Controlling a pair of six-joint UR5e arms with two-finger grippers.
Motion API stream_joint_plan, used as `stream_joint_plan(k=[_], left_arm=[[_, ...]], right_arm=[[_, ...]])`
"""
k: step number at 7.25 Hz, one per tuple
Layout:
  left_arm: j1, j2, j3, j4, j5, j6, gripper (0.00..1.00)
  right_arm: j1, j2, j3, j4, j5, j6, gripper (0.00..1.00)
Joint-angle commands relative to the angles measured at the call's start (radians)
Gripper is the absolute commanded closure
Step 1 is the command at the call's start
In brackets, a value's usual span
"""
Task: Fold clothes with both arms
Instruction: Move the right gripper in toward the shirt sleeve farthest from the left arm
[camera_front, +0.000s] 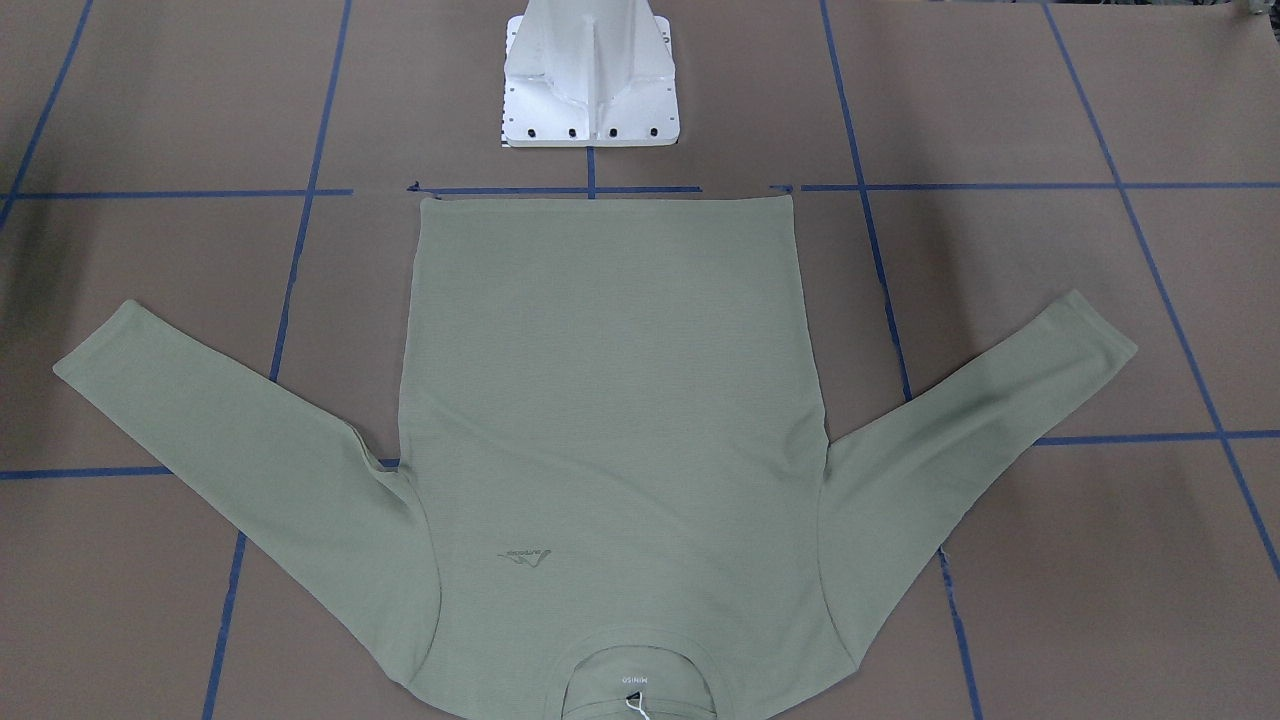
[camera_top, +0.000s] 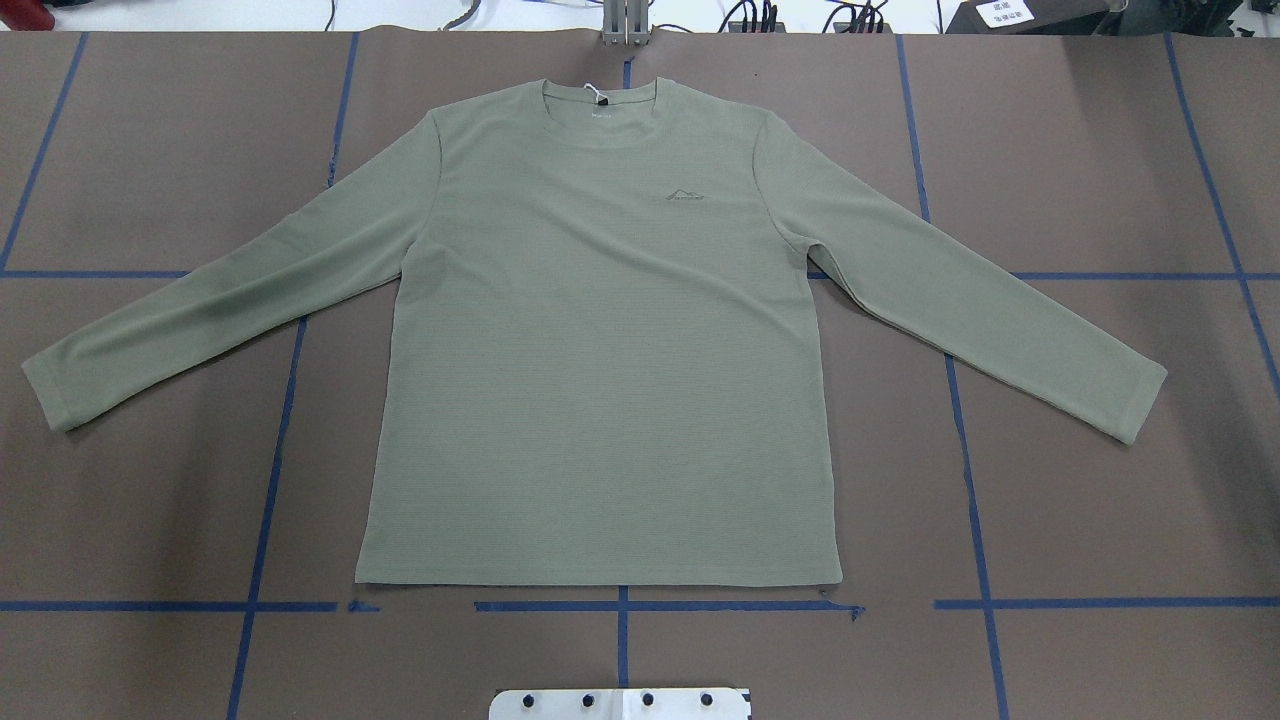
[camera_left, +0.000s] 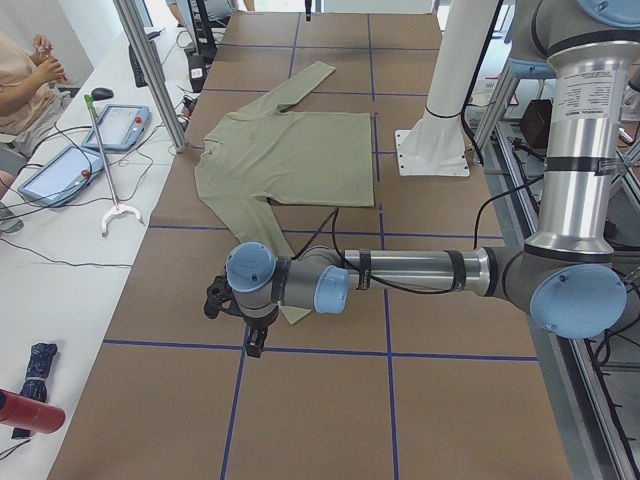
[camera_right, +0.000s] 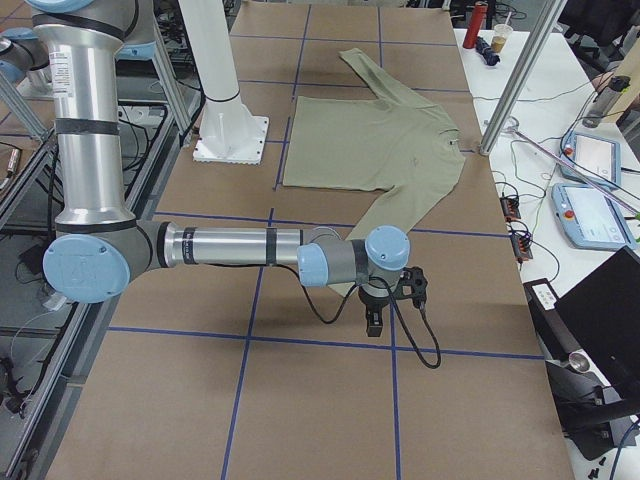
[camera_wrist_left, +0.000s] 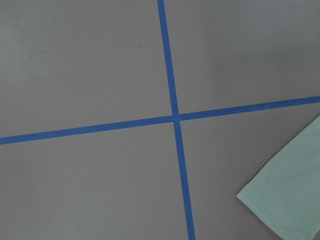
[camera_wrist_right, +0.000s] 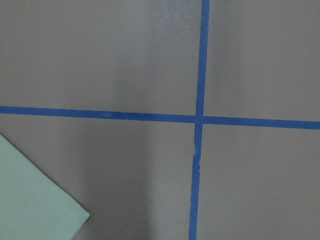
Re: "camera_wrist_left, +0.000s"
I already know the green long-sleeve shirt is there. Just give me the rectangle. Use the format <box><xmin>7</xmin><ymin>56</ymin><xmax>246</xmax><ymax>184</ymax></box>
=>
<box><xmin>236</xmin><ymin>118</ymin><xmax>320</xmax><ymax>240</ymax></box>

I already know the brown table mat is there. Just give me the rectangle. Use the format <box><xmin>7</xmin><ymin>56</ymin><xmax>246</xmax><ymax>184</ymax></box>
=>
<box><xmin>0</xmin><ymin>0</ymin><xmax>320</xmax><ymax>240</ymax></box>

